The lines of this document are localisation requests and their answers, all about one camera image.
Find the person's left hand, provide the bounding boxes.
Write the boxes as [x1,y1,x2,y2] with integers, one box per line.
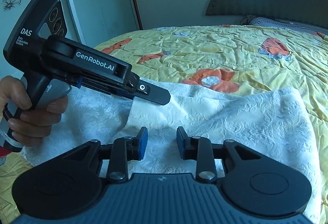
[0,75,69,140]

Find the yellow printed bedspread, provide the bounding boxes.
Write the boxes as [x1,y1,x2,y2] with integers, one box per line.
[0,24,328,224]

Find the white textured pants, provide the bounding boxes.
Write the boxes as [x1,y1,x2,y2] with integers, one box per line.
[22,80,324,215]

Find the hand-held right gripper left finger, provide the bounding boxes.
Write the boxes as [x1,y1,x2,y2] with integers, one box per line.
[63,127,148,181]

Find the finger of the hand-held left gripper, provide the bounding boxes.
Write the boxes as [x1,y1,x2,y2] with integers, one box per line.
[129,74,171,107]

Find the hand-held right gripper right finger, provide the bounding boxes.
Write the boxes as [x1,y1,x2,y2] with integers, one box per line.
[176,126,255,181]

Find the patterned grey pillow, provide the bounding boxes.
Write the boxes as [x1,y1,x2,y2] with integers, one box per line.
[240,14,328,35]

